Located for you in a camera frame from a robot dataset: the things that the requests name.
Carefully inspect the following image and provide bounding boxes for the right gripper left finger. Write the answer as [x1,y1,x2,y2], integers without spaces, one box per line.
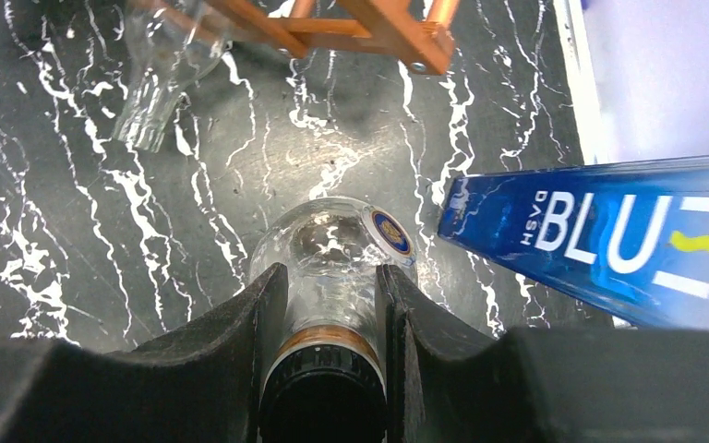
[0,263,288,442]

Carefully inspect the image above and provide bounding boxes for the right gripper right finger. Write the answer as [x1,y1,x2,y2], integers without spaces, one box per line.
[376,265,709,442]

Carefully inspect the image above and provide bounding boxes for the clear glass bottle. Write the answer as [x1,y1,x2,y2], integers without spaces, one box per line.
[250,197,417,442]

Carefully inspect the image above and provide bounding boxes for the blue square glass bottle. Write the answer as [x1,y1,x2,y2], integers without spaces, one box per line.
[438,156,709,329]

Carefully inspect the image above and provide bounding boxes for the clear empty bottle in rack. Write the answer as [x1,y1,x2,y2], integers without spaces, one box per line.
[113,1,232,152]

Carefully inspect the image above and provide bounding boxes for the brown wooden wine rack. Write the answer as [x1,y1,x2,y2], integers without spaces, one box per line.
[133,1,459,76]

